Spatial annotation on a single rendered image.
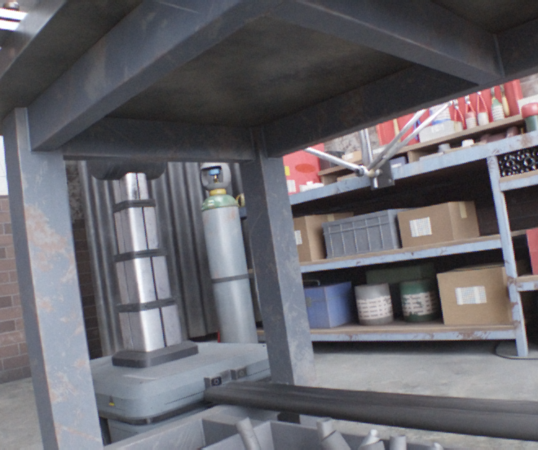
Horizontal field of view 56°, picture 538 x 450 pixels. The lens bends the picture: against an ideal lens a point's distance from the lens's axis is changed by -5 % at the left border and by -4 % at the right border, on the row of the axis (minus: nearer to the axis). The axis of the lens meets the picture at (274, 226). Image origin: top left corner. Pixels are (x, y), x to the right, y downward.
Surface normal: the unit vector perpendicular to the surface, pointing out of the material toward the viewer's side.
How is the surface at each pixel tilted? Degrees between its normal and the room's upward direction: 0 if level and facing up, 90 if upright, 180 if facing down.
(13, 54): 90
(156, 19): 90
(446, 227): 89
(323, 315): 90
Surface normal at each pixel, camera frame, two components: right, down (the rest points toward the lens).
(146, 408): 0.19, -0.09
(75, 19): 0.15, 0.99
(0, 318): 0.69, -0.14
